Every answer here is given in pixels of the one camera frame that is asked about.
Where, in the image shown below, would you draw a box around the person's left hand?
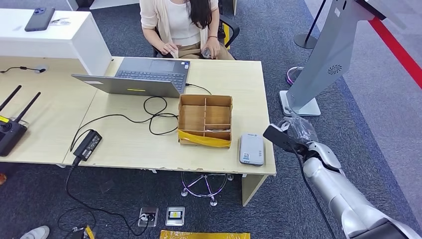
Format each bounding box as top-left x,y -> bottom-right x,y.
202,36 -> 221,60

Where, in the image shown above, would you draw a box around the person's right hand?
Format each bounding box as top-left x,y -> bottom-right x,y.
159,42 -> 179,56

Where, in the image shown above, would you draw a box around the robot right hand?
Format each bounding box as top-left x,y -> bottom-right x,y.
284,114 -> 319,145

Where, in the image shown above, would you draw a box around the person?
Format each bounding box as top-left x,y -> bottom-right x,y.
139,0 -> 235,61

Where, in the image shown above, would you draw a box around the white card reader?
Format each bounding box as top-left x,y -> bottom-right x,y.
239,132 -> 265,167

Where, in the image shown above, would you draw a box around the yellow panel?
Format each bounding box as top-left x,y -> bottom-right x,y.
223,23 -> 231,50

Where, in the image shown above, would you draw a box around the black office chair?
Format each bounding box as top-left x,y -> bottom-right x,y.
152,13 -> 240,59

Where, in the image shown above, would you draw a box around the grey laptop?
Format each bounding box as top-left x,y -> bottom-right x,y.
71,57 -> 191,99

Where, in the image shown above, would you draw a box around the cardboard divider box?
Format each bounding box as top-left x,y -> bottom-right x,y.
177,94 -> 233,149

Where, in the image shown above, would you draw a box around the white cabinet base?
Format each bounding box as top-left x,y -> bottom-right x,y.
66,0 -> 141,11

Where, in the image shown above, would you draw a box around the wooden desk leg panel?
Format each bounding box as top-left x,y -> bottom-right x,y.
241,174 -> 268,208

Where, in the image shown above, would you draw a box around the grey kiosk stand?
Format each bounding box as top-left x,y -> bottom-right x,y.
279,0 -> 406,117

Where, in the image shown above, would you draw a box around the white reception counter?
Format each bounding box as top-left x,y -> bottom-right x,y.
0,8 -> 113,77

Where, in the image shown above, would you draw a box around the chrome stool base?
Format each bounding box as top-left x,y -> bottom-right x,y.
180,171 -> 234,208

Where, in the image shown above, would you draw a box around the red barrier belt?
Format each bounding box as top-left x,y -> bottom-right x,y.
368,16 -> 422,90

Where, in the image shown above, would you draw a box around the black laptop power adapter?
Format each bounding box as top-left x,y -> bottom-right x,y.
73,129 -> 103,162

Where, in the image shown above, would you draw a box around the dark smartphone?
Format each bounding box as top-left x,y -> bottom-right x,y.
24,7 -> 56,32

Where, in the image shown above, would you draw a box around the yellow taped cardboard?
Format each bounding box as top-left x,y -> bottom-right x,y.
160,230 -> 251,239

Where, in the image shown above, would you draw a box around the floor socket box with label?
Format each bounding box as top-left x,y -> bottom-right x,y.
165,206 -> 186,227

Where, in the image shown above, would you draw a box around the open floor socket box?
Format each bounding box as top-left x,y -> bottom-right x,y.
137,207 -> 159,228

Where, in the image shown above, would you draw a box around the black router with antennas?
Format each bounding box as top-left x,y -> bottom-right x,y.
0,85 -> 42,158

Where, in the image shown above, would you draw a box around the plug with yellow tape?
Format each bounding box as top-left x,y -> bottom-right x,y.
72,225 -> 96,239

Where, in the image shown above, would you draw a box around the white shoe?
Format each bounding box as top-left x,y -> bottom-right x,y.
19,226 -> 50,239

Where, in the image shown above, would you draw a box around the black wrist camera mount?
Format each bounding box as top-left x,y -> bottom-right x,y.
262,123 -> 309,156

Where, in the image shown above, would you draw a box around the chrome ring base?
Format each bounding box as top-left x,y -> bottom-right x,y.
286,66 -> 305,86

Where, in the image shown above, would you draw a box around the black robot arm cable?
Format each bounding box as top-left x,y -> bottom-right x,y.
290,145 -> 337,239

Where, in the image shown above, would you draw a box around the black laptop charger cable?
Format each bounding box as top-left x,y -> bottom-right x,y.
69,83 -> 212,153

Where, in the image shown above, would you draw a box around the black stanchion post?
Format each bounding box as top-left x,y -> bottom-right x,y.
294,0 -> 327,50

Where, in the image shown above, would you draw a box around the thin black desk cable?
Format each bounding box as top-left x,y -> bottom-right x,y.
0,66 -> 47,74

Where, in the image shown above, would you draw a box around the black mains cable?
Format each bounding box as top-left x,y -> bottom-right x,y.
57,157 -> 151,238

